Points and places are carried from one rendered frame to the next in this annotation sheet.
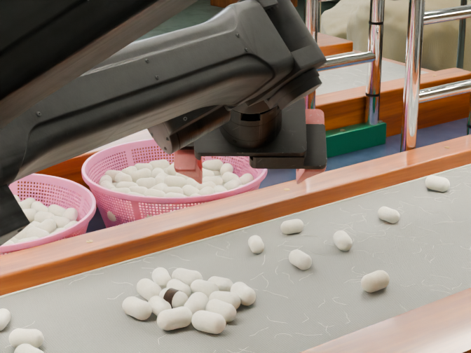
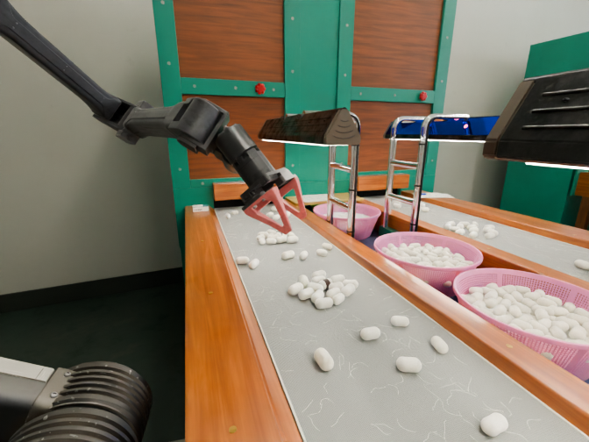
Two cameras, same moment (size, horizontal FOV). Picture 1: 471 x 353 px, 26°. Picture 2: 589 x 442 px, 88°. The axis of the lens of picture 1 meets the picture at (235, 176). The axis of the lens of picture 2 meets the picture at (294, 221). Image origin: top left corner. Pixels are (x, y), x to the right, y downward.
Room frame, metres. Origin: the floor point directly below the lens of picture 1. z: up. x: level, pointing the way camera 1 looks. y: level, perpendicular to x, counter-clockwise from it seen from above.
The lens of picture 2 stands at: (1.11, -0.52, 1.06)
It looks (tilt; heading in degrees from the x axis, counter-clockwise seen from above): 16 degrees down; 107
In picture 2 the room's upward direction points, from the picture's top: straight up
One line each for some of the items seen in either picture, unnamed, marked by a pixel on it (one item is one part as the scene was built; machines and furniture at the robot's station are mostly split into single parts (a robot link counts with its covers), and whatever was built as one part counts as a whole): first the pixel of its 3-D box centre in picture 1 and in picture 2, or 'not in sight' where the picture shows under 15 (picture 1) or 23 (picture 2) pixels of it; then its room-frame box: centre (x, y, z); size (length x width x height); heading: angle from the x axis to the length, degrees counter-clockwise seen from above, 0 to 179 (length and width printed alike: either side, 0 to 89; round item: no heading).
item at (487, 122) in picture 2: not in sight; (445, 129); (1.29, 0.70, 1.08); 0.62 x 0.08 x 0.07; 126
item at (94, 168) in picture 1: (175, 195); (528, 321); (1.39, 0.09, 0.72); 0.27 x 0.27 x 0.10
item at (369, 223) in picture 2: not in sight; (345, 221); (0.96, 0.67, 0.72); 0.27 x 0.27 x 0.10
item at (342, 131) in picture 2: not in sight; (294, 128); (0.84, 0.37, 1.08); 0.62 x 0.08 x 0.07; 126
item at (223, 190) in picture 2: not in sight; (248, 188); (0.53, 0.69, 0.83); 0.30 x 0.06 x 0.07; 36
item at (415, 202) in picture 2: not in sight; (422, 181); (1.23, 0.65, 0.90); 0.20 x 0.19 x 0.45; 126
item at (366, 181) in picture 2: not in sight; (380, 181); (1.08, 1.09, 0.83); 0.30 x 0.06 x 0.07; 36
